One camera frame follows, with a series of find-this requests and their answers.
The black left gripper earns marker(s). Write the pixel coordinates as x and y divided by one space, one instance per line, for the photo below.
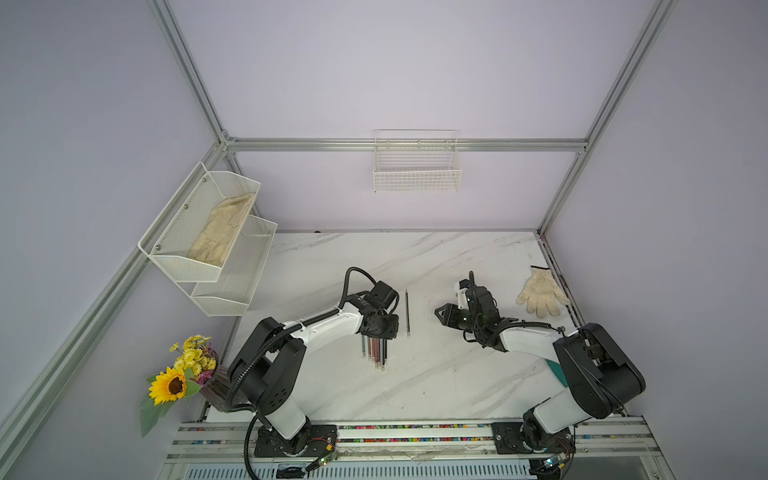
391 331

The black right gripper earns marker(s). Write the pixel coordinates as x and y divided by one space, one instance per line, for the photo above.
449 311

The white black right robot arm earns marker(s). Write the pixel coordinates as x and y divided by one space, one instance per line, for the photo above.
598 377

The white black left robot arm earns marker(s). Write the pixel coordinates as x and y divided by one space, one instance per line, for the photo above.
264 373

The cream knitted work glove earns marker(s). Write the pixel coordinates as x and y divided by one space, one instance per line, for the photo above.
541 295

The green rubber work glove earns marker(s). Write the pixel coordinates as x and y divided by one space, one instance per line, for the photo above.
558 372

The dark glass vase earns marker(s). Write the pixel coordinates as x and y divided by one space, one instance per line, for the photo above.
216 390

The cream glove in shelf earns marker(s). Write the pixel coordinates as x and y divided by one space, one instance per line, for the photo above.
215 241

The artificial sunflower bouquet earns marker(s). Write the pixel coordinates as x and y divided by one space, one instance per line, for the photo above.
193 368

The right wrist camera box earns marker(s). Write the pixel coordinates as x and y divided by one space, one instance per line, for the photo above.
462 299

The white mesh wall shelf lower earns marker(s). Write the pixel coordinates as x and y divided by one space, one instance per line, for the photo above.
232 293

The white mesh wall shelf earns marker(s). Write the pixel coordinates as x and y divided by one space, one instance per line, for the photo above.
232 293
194 236

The white wire wall basket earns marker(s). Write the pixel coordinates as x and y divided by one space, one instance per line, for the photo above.
416 161

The white mesh wall shelf upper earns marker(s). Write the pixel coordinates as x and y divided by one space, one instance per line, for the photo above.
194 236

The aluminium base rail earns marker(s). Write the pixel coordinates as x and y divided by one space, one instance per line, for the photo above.
614 448

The aluminium frame profile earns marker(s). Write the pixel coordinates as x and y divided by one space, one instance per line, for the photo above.
36 406

